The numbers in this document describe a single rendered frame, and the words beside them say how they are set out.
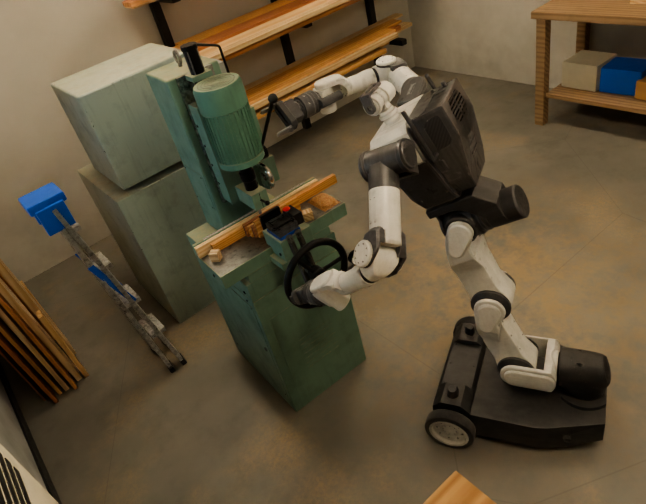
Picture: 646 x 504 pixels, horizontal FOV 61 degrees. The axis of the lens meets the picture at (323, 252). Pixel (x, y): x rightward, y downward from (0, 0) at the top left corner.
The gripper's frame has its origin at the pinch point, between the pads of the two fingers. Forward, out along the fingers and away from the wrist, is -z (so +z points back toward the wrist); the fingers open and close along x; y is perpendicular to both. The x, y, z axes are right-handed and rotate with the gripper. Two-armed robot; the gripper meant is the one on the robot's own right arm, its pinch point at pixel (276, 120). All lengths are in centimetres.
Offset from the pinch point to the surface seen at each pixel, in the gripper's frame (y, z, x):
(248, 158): 6.7, -14.9, 5.3
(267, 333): 54, -35, 57
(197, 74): -2.1, -15.3, -28.2
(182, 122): 14.7, -24.8, -23.1
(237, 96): -10.3, -11.6, -9.3
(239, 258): 29, -33, 30
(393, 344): 93, 24, 94
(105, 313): 197, -82, -26
